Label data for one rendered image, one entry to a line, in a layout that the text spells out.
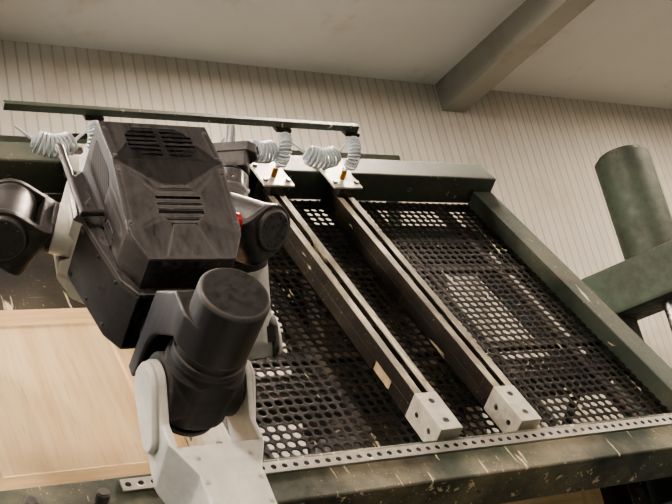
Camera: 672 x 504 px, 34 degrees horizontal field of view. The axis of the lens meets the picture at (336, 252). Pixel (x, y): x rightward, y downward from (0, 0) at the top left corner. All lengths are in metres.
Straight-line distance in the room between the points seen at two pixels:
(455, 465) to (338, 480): 0.30
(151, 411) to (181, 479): 0.11
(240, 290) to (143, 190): 0.27
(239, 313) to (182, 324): 0.10
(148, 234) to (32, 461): 0.61
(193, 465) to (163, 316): 0.23
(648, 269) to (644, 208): 0.40
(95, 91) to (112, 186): 4.70
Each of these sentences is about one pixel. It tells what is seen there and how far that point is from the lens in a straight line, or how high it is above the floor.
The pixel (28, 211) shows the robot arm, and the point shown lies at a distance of 1.89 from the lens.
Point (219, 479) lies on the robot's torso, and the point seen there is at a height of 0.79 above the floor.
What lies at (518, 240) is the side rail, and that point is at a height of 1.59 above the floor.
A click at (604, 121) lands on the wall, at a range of 8.82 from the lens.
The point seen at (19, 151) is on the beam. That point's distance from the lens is 2.99.
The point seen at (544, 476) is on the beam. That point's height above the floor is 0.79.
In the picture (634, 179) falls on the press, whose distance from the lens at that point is 7.22.
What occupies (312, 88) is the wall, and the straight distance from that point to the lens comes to 7.20.
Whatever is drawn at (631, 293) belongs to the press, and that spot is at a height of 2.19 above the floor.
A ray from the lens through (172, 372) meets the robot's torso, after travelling 1.67.
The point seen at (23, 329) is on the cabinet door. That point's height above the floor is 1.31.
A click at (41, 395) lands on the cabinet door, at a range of 2.31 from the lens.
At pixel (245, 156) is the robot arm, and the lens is 2.38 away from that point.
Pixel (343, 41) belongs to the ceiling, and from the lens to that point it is 7.03.
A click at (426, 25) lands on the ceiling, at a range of 7.11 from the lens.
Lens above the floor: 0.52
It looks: 20 degrees up
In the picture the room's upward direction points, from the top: 13 degrees counter-clockwise
